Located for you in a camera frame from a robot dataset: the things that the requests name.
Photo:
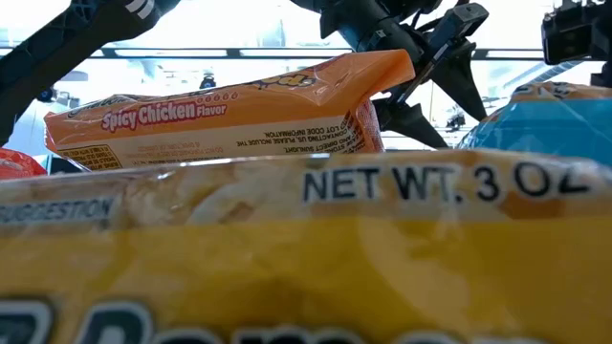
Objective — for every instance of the blue Maruchan noodle pack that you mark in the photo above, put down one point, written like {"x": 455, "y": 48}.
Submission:
{"x": 550, "y": 124}

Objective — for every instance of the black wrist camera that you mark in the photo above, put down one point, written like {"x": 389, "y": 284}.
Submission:
{"x": 461, "y": 21}
{"x": 566, "y": 40}

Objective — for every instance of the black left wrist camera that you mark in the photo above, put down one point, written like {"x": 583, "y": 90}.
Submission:
{"x": 461, "y": 21}

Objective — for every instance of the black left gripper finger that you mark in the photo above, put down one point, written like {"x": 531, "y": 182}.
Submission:
{"x": 406, "y": 124}
{"x": 461, "y": 76}

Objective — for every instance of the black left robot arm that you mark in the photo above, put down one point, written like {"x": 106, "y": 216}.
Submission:
{"x": 62, "y": 48}

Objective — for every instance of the red-orange spicy noodle pack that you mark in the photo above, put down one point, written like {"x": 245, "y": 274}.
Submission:
{"x": 215, "y": 119}
{"x": 16, "y": 165}

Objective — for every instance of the yellow creamy chicken noodle pack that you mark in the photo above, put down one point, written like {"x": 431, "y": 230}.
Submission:
{"x": 306, "y": 267}

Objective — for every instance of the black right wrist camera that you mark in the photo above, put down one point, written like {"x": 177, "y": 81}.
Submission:
{"x": 566, "y": 40}

